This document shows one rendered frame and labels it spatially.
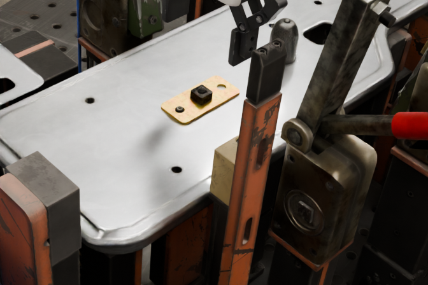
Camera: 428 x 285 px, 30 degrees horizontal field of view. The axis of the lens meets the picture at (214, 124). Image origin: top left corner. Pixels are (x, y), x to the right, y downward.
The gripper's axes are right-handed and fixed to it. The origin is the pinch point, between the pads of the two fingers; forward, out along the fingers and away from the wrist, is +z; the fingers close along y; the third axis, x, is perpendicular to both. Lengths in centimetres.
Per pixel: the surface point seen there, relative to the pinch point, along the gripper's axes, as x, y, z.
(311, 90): 1.7, -14.0, -2.1
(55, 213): 30.3, -17.9, -10.1
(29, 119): 15.2, 8.6, 8.7
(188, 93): 0.5, 1.6, 8.5
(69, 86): 9.1, 10.3, 8.7
